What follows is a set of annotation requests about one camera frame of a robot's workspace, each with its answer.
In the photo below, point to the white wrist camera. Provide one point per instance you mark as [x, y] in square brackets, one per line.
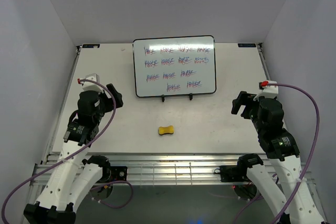
[268, 89]
[91, 83]

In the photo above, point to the right blue table label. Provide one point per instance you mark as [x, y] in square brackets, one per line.
[246, 45]

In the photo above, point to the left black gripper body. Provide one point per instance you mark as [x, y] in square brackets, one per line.
[106, 104]

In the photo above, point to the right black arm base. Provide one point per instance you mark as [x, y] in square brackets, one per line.
[230, 174]

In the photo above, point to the blue table label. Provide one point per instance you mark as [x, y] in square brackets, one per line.
[246, 45]
[90, 46]

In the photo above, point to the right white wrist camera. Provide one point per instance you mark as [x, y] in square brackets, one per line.
[268, 89]

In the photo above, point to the left blue table label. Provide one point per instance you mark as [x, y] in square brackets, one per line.
[90, 46]

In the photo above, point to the metal wire board stand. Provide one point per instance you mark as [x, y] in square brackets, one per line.
[190, 96]

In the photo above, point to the yellow bone-shaped eraser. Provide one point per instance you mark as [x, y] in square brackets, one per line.
[164, 130]

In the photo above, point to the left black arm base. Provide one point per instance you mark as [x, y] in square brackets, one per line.
[113, 173]

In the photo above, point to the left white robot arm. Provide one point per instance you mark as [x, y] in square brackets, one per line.
[73, 175]

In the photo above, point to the white whiteboard black frame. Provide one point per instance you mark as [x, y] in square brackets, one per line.
[174, 66]

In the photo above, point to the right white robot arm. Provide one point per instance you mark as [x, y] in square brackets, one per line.
[289, 199]

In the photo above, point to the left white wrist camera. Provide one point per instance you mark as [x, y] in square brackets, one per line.
[91, 83]

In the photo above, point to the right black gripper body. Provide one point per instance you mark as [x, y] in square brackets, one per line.
[250, 109]

